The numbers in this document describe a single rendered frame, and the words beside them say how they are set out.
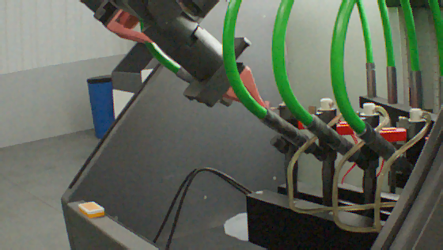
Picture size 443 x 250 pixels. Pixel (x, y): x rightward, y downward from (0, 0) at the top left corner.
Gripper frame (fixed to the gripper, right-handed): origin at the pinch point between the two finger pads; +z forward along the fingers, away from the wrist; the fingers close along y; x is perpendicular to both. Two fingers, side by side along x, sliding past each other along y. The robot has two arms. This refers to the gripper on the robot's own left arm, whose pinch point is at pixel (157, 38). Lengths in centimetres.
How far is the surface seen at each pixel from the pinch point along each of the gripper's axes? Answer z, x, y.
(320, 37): 16.0, -21.4, 32.5
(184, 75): 6.4, 1.7, 2.4
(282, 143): 23.8, 0.4, 1.0
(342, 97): 26.3, -6.7, -26.6
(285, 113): 21.5, -3.1, 0.6
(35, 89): -292, 157, 584
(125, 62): -130, 32, 371
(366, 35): 23.8, -23.2, 11.7
